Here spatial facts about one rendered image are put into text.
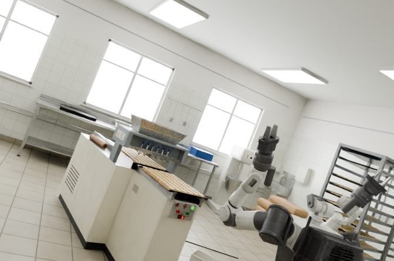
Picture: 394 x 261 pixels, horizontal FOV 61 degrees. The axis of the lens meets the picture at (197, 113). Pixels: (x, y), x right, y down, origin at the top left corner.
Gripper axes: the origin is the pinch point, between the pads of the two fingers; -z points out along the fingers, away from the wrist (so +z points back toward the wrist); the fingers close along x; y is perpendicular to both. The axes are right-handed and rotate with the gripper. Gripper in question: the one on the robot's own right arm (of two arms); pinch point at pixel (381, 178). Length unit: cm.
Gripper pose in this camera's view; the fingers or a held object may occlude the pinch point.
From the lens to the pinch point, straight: 201.5
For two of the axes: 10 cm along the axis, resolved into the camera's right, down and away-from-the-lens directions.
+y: 2.6, 0.0, 9.7
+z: -6.6, 7.3, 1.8
